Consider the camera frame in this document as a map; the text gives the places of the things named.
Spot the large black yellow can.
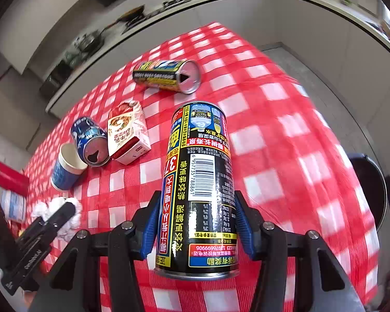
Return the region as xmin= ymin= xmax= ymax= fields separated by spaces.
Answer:
xmin=155 ymin=101 xmax=238 ymax=280

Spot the kitchen counter with cabinets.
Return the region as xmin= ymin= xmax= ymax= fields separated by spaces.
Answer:
xmin=46 ymin=0 xmax=390 ymax=174

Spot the left hand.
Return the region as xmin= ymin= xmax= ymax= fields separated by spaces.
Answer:
xmin=0 ymin=259 xmax=36 ymax=312

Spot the white blue plastic jar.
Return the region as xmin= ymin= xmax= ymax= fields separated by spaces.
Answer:
xmin=0 ymin=190 xmax=27 ymax=223

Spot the light blue paper cup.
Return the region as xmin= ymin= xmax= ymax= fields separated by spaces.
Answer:
xmin=50 ymin=143 xmax=88 ymax=192

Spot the red thermos bottle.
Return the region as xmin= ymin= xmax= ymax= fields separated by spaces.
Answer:
xmin=0 ymin=161 xmax=29 ymax=197

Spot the blue pepsi can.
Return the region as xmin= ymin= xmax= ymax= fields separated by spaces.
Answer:
xmin=70 ymin=116 xmax=110 ymax=167

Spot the black chair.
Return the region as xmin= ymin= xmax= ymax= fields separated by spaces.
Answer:
xmin=347 ymin=153 xmax=387 ymax=231

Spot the beige refrigerator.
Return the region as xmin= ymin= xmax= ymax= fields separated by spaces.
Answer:
xmin=0 ymin=66 xmax=59 ymax=154

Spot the small milk carton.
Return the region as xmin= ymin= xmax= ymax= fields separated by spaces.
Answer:
xmin=107 ymin=100 xmax=151 ymax=165

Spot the red white checkered tablecloth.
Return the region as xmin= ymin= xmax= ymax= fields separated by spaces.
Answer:
xmin=26 ymin=23 xmax=379 ymax=311

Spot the black microwave oven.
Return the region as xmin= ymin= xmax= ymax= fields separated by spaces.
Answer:
xmin=39 ymin=60 xmax=73 ymax=101

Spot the green teapot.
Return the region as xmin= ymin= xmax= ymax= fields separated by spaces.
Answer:
xmin=64 ymin=49 xmax=85 ymax=70

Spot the lidded cooking pot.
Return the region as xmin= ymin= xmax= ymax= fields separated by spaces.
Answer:
xmin=73 ymin=30 xmax=103 ymax=53

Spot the small black yellow can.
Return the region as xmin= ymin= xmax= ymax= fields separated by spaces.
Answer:
xmin=132 ymin=60 xmax=201 ymax=94

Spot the frying pan on stove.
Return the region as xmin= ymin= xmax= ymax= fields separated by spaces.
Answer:
xmin=104 ymin=5 xmax=145 ymax=30

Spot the gas stove top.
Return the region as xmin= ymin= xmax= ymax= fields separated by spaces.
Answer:
xmin=122 ymin=0 xmax=191 ymax=34

